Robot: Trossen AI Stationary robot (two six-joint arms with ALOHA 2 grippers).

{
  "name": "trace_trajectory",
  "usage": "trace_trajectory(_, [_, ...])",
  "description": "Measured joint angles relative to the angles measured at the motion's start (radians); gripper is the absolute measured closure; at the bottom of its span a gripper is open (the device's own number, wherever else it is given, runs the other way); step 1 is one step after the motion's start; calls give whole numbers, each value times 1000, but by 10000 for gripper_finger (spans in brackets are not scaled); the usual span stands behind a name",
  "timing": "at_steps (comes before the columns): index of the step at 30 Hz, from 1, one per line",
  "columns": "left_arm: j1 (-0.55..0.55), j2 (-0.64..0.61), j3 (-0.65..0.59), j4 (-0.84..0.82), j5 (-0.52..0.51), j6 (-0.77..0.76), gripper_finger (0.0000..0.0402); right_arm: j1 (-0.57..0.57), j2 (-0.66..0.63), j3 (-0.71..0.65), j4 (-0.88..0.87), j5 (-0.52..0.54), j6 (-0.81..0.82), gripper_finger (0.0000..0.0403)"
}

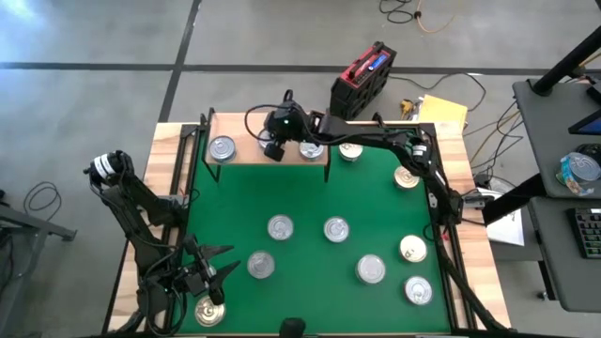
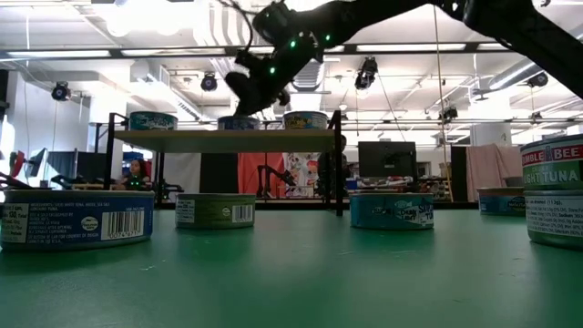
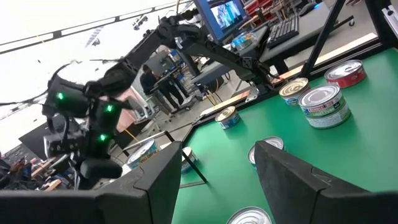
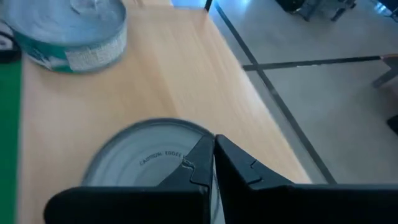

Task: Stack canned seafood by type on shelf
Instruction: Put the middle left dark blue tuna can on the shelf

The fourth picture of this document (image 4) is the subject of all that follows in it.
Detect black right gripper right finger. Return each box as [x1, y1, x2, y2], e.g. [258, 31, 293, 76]
[214, 133, 398, 224]

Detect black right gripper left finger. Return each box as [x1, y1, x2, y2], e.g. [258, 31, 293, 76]
[43, 133, 216, 224]

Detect blue albacore solid white can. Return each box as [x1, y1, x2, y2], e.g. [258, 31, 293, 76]
[80, 117, 224, 224]

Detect teal white label tuna can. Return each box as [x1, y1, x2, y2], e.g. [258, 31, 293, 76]
[0, 0, 128, 75]

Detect green table mat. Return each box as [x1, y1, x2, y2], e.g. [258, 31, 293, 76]
[0, 60, 22, 224]

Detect grey table leg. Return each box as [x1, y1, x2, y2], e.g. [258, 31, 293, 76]
[371, 53, 398, 90]

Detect dark metal furniture legs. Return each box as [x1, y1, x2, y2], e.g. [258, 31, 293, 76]
[275, 0, 357, 22]

